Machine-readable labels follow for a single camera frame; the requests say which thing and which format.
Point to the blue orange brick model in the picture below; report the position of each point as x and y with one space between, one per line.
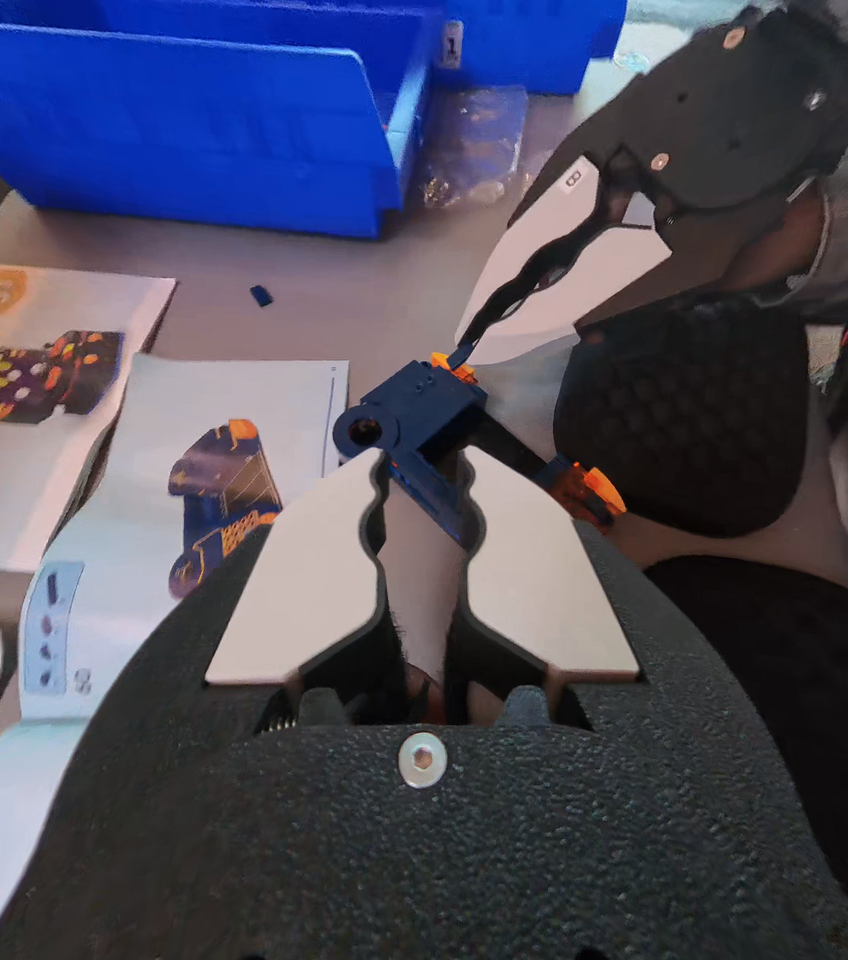
424 405

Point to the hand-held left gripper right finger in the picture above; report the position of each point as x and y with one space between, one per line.
544 592

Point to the dark blue tile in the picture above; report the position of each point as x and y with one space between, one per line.
262 295

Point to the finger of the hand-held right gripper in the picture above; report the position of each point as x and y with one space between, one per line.
529 232
589 292

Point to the black bumpy cushion pad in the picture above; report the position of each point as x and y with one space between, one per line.
694 435

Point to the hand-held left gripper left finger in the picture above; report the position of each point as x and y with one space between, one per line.
296 592

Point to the blue plastic bin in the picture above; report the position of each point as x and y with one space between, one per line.
168 135
529 45

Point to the crumpled clear plastic wrap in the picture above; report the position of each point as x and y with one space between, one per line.
469 142

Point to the person's right hand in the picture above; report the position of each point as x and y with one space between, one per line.
780 247

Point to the instruction booklet arcade machine cover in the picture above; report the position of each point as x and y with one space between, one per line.
18 487

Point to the open instruction booklet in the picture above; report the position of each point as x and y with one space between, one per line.
281 405

